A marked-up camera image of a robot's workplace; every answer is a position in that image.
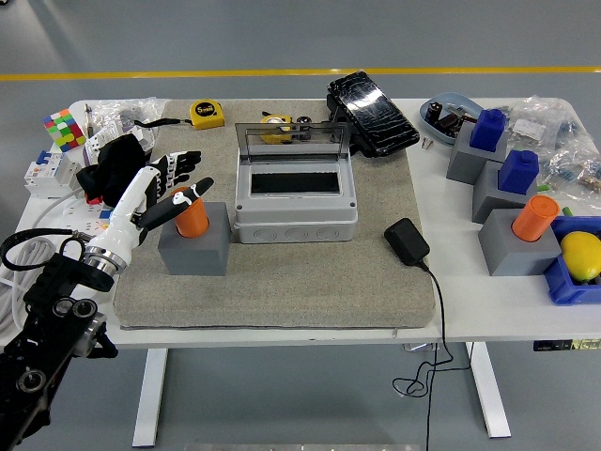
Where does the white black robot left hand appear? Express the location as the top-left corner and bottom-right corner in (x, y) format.
(86, 149), (215, 265)

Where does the orange cylinder battery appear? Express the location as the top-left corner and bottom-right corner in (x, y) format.
(174, 186), (210, 239)
(511, 194), (560, 242)

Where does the clear hinged box lid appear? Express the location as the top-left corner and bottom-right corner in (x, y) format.
(234, 120), (352, 163)

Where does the grey plastic electrical box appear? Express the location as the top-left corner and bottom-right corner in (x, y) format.
(233, 152), (359, 244)

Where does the black cloth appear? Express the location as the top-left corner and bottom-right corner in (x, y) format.
(75, 135), (151, 208)

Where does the grey block with round hole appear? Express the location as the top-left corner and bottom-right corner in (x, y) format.
(158, 201), (232, 277)

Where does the white circuit breaker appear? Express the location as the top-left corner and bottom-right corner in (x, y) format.
(23, 149), (84, 201)

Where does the pastel rubik's cube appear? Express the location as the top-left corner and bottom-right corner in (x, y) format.
(41, 108), (88, 152)

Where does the square yellow tape measure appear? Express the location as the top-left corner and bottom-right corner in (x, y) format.
(133, 100), (226, 132)

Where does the grey-brown mat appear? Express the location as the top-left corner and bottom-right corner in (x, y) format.
(115, 98), (436, 330)

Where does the white table leg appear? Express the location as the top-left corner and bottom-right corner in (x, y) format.
(131, 348), (169, 447)
(467, 341), (512, 439)

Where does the round yellow tape measure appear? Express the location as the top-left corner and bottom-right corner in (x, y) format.
(259, 111), (296, 145)

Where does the glossy black case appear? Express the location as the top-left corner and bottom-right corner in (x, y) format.
(326, 70), (422, 160)

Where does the black power adapter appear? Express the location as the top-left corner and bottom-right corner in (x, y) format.
(383, 217), (431, 269)

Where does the dark red capacitor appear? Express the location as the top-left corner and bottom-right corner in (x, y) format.
(439, 114), (464, 136)

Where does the grey block holder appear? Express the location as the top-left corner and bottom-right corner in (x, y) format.
(477, 208), (562, 277)
(471, 162), (539, 225)
(445, 120), (511, 185)

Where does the light blue dish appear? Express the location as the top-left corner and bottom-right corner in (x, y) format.
(419, 91), (485, 146)

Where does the blue bottle-shaped block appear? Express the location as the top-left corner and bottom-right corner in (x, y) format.
(497, 148), (540, 194)
(470, 108), (508, 153)

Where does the clear bag of parts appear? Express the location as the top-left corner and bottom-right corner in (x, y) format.
(504, 96), (583, 151)
(539, 135), (601, 198)

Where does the blue plastic bin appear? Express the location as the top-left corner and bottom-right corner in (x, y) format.
(543, 215), (601, 306)

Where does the black table control panel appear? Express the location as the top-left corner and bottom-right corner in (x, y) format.
(532, 337), (601, 352)

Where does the yellow lemon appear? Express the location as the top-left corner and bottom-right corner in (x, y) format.
(561, 230), (601, 283)

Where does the white cable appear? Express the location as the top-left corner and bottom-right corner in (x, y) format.
(0, 187), (84, 330)

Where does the black adapter cord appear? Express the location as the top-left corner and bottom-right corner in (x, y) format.
(392, 260), (470, 451)

